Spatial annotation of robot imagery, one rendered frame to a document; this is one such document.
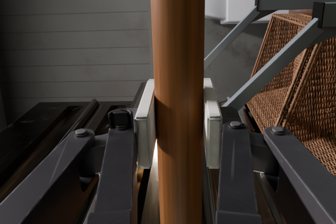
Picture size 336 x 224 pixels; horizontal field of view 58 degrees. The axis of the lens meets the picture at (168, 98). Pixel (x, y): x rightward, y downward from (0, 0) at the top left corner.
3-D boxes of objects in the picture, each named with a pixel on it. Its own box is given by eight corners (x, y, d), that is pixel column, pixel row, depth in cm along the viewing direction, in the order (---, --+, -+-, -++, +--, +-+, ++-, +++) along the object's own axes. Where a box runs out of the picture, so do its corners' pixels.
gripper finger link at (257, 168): (225, 147, 13) (294, 147, 13) (215, 105, 18) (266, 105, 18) (224, 176, 14) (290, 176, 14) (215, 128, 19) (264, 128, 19)
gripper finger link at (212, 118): (207, 117, 15) (222, 117, 15) (201, 77, 21) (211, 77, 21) (206, 169, 16) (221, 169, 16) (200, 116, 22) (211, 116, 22)
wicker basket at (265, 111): (337, 148, 122) (267, 148, 123) (291, 99, 175) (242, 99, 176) (360, 24, 105) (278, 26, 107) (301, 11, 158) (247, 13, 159)
